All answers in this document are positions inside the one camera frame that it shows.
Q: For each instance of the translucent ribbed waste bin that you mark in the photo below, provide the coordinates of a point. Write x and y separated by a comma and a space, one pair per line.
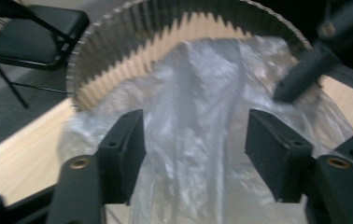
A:
109, 56

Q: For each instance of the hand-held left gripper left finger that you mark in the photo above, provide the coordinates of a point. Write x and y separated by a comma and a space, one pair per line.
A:
121, 161

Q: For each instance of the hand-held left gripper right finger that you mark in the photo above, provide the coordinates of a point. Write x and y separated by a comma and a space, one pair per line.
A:
277, 158

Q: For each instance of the black folding chair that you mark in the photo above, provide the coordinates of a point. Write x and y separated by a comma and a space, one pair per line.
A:
31, 40

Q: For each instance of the clear plastic bag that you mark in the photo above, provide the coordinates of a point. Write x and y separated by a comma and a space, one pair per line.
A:
196, 93

